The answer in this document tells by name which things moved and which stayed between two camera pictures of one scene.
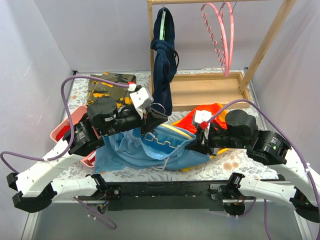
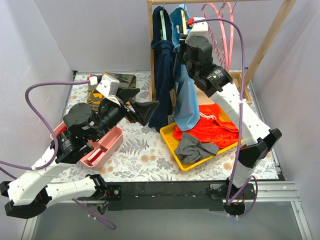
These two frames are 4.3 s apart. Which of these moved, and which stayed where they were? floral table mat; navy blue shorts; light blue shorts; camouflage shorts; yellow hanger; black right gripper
Moved: light blue shorts; yellow hanger; black right gripper
Stayed: navy blue shorts; camouflage shorts; floral table mat
